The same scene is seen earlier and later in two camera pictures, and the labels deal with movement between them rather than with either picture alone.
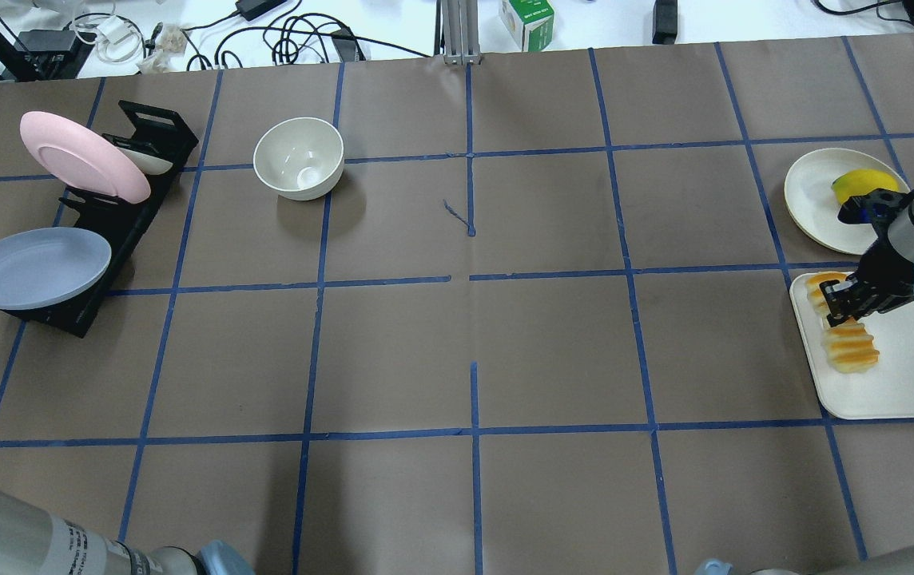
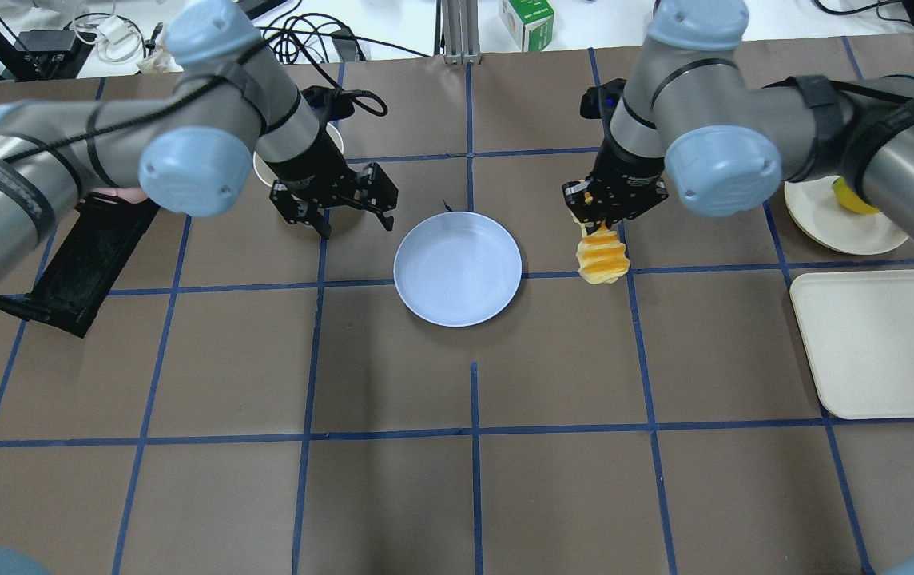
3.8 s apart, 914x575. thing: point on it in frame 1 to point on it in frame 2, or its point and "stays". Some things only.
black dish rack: x=121 y=224 stays
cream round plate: x=812 y=204 stays
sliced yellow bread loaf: x=848 y=346 to x=602 y=256
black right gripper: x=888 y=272 to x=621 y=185
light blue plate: x=36 y=266 to x=458 y=269
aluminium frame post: x=460 y=32 stays
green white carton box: x=530 y=22 stays
